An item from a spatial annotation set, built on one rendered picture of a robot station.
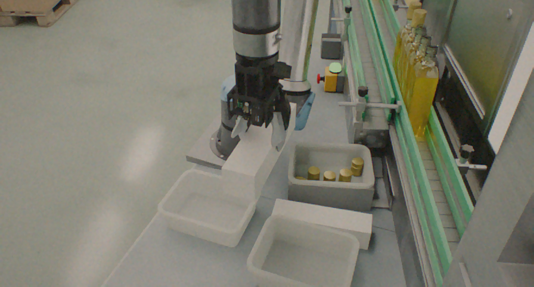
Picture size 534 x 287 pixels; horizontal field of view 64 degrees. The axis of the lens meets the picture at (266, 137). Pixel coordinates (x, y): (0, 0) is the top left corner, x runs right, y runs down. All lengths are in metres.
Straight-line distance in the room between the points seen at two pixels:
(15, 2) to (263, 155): 4.00
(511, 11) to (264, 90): 0.60
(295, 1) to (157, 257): 0.71
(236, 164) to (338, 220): 0.40
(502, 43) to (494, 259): 0.91
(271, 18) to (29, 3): 3.99
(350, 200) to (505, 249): 0.95
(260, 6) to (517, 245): 0.50
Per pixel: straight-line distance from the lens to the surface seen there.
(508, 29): 1.10
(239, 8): 0.66
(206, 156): 1.31
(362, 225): 1.08
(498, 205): 0.24
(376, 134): 1.27
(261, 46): 0.67
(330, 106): 1.57
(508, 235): 0.23
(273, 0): 0.65
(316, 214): 1.08
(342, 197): 1.16
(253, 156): 0.77
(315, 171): 1.19
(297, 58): 1.15
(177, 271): 1.07
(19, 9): 4.62
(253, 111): 0.71
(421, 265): 0.95
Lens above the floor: 1.60
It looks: 37 degrees down
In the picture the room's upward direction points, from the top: straight up
